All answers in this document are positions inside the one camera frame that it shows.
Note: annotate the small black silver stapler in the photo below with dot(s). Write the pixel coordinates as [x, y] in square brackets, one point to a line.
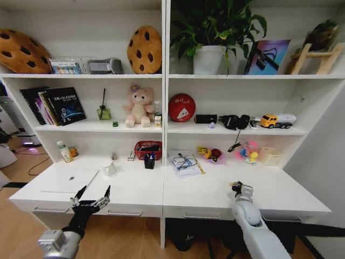
[254, 123]

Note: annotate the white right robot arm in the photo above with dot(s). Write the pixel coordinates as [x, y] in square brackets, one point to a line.
[253, 224]

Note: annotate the grey fabric pouch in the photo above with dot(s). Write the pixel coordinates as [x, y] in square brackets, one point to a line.
[105, 67]

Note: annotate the pink bowl of toys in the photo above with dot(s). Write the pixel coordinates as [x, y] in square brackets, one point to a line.
[214, 156]

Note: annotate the plain black book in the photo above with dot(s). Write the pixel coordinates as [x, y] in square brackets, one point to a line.
[31, 103]

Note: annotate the white paper stack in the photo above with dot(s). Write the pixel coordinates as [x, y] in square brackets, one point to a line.
[183, 168]

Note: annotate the large brown cookie pillow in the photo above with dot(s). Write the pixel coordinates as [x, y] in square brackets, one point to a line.
[20, 52]

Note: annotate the white shelf desk unit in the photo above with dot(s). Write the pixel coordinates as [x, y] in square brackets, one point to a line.
[164, 81]

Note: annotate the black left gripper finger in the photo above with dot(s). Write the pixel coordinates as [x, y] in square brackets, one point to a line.
[78, 198]
[105, 199]

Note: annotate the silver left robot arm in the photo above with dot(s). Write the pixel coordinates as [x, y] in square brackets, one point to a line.
[58, 244]

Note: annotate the red round tin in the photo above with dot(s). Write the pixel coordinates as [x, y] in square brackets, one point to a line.
[182, 108]

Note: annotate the green leafy plant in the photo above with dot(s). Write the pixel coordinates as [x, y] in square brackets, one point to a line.
[213, 19]

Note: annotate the white plant pot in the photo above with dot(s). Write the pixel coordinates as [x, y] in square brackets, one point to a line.
[209, 60]

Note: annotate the white mug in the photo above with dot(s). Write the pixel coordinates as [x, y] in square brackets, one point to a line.
[109, 168]

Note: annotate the black pen holder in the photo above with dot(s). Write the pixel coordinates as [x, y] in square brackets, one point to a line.
[150, 162]

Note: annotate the black book with blue print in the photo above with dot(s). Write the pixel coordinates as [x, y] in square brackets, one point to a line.
[67, 106]

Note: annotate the purple blue picture box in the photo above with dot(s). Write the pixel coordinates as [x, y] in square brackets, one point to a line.
[266, 58]

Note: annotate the clear water bottle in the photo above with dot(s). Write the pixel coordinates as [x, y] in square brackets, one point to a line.
[157, 108]

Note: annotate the yellow toy tanker truck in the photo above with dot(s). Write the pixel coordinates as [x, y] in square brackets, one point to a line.
[275, 121]

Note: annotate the green glass reed diffuser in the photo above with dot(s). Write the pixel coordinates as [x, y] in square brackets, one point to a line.
[104, 112]

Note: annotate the black oblong speaker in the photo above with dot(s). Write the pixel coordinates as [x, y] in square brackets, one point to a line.
[206, 119]

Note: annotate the small green object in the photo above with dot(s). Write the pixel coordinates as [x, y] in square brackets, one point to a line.
[115, 124]

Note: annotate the pink cartoon figure toy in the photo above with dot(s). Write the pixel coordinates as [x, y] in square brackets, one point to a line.
[249, 153]

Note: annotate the white laptop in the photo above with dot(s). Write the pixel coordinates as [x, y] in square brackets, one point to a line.
[70, 181]

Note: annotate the small brown cookie pillow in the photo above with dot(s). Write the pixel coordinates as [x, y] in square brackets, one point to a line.
[145, 50]

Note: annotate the wooden step stool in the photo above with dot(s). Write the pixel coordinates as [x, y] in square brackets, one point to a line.
[315, 58]

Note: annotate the clear box of coloured items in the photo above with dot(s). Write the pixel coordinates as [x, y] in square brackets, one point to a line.
[66, 67]

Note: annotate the yellow ruler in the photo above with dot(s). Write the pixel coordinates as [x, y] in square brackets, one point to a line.
[200, 164]

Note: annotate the small yellow white carton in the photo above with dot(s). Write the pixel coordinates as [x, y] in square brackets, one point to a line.
[158, 121]

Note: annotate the small white box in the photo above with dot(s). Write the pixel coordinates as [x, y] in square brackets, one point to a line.
[130, 157]

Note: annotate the pink plush bear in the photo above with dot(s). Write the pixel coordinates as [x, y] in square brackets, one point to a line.
[138, 108]

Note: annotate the dark dried plant decoration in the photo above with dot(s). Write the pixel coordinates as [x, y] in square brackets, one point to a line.
[323, 33]

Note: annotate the purple spined book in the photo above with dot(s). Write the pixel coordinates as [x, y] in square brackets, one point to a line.
[44, 110]

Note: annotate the yellow snack packet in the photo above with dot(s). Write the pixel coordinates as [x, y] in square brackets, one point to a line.
[202, 150]

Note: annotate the small yellow jar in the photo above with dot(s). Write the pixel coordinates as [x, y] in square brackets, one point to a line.
[73, 152]

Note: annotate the cream desk organizer box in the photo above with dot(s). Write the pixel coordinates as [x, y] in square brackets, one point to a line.
[269, 157]

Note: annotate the white bottle green cap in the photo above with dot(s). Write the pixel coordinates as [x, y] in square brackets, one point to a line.
[64, 153]

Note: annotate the black headphones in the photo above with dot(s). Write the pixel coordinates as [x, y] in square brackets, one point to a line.
[233, 121]

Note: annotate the red plastic basket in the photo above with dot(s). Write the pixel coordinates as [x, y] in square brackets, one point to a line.
[148, 148]

